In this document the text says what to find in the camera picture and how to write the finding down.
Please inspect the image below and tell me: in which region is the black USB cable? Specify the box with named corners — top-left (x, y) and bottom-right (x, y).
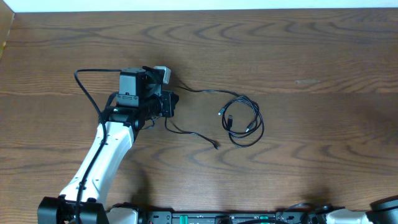
top-left (217, 95), bottom-right (265, 148)
top-left (164, 85), bottom-right (242, 151)

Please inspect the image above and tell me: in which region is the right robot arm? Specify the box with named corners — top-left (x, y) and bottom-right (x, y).
top-left (311, 195), bottom-right (397, 224)

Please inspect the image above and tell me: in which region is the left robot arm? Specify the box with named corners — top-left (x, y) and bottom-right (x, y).
top-left (37, 66), bottom-right (178, 223)

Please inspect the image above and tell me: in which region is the left camera black cable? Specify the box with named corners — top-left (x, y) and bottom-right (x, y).
top-left (73, 68), bottom-right (122, 224)

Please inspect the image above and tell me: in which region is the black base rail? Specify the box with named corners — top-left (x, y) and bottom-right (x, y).
top-left (108, 203), bottom-right (330, 224)

